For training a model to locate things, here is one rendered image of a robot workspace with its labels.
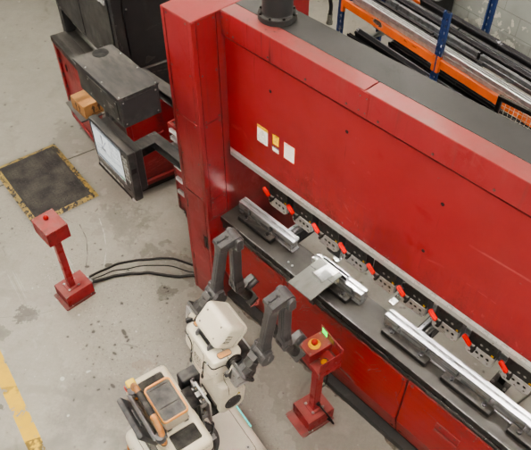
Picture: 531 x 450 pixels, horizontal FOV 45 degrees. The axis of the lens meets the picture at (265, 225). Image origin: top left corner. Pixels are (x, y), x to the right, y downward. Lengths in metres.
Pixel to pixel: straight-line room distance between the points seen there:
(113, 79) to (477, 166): 1.95
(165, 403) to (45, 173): 3.21
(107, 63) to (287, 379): 2.35
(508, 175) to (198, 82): 1.70
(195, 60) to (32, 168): 3.10
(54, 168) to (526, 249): 4.45
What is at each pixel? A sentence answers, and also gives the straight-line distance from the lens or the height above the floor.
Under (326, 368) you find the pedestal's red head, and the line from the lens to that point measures 3.68.
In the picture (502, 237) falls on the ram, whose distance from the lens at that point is 2.77.
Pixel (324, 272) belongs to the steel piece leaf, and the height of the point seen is 1.00.
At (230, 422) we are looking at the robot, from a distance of 4.04.
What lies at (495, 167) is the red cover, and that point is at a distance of 2.58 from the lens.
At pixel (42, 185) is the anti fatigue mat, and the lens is 6.01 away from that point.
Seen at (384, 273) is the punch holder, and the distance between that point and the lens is 3.41.
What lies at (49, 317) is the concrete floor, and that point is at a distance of 5.02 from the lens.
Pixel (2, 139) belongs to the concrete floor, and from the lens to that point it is 6.66.
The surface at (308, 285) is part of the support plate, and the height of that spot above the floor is 1.00.
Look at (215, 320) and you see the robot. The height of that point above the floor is 1.37.
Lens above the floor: 3.90
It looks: 47 degrees down
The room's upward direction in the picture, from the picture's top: straight up
